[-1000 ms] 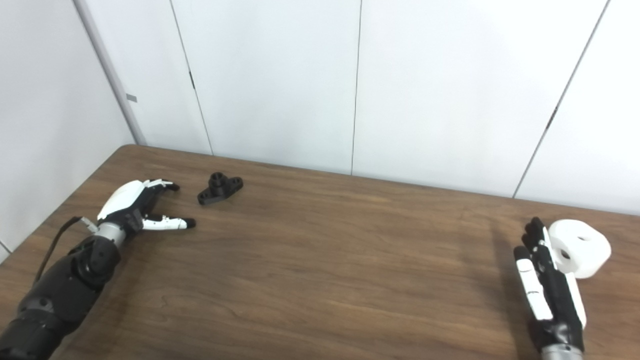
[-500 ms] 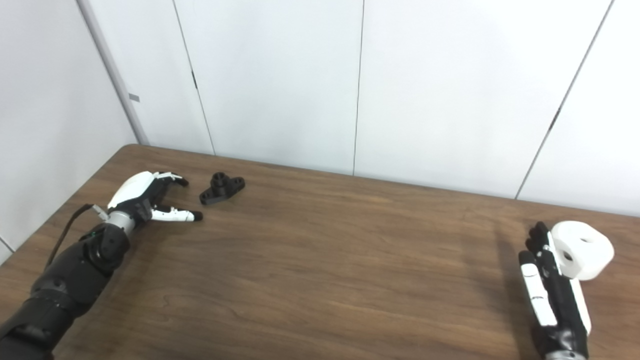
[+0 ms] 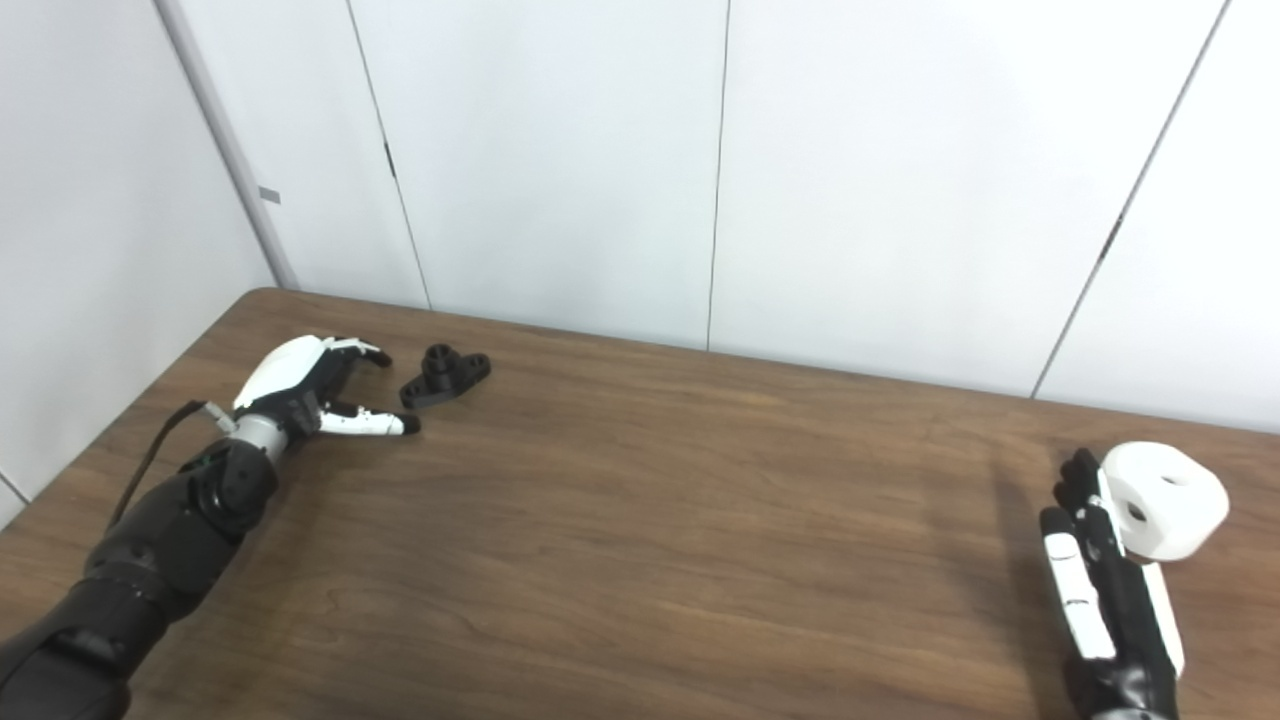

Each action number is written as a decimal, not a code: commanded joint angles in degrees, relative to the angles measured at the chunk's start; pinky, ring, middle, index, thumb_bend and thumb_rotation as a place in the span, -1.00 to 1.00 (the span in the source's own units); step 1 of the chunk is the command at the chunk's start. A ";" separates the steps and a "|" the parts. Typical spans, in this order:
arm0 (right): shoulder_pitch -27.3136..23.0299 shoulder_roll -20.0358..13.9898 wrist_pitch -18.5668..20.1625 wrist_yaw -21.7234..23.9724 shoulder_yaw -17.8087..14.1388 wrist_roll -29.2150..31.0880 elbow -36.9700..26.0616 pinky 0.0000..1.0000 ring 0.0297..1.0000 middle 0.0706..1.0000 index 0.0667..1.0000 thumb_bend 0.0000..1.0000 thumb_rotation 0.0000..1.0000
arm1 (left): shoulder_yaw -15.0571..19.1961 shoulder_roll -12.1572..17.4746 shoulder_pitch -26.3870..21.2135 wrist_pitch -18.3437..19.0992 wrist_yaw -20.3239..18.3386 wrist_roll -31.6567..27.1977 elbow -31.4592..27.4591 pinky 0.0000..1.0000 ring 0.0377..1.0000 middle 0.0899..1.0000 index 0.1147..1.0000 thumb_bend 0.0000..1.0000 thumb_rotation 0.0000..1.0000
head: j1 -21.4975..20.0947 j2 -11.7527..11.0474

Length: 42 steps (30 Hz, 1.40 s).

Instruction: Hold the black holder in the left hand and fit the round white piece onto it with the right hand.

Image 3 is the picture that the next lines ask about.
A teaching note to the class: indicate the round white plastic piece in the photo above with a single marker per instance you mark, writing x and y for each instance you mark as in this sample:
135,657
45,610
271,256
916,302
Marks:
1175,505

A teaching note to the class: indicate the grey wall trim strip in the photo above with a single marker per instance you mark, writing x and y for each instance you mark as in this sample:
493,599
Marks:
225,140

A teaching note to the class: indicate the white and black right hand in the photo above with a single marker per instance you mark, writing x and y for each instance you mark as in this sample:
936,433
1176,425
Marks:
1120,610

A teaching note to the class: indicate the white and black left hand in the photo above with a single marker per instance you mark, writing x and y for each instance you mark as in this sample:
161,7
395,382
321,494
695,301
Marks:
285,370

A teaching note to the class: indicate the black plastic holder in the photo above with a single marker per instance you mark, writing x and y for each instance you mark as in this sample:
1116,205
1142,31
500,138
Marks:
445,377

